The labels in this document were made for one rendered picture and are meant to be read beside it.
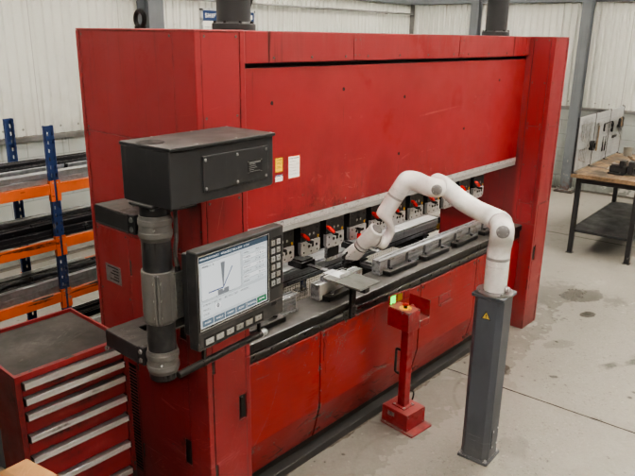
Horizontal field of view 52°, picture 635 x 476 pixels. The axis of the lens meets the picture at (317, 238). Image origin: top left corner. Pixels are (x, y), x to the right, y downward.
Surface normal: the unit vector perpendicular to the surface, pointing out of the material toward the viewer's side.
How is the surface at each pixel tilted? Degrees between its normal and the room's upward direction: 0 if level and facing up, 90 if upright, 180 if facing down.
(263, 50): 90
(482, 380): 90
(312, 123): 90
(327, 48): 90
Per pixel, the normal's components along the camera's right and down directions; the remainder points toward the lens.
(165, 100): -0.66, 0.21
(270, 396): 0.75, 0.21
